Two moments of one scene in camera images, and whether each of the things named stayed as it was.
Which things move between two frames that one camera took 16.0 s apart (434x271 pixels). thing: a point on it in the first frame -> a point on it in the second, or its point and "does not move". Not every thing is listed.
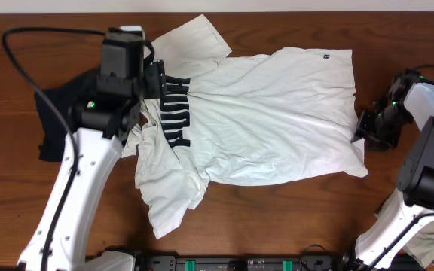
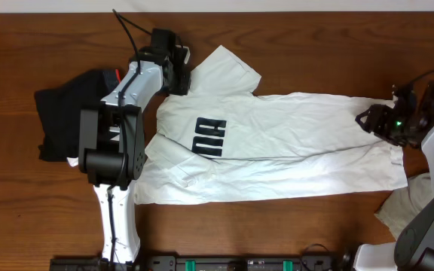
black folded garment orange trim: x=62 y=96 does not move
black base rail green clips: x=314 y=258 does not move
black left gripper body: x=156 y=80 -> x=181 y=80
